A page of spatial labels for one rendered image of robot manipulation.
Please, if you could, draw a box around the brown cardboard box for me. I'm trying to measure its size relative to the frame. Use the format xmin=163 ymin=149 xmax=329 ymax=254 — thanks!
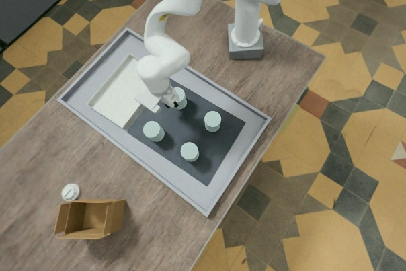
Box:
xmin=54 ymin=199 xmax=126 ymax=239

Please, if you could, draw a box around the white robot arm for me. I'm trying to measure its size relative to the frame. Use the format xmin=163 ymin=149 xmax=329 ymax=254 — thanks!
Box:
xmin=134 ymin=0 xmax=281 ymax=115

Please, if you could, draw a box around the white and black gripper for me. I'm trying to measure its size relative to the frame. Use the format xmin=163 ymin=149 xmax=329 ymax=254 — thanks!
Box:
xmin=160 ymin=86 xmax=180 ymax=108

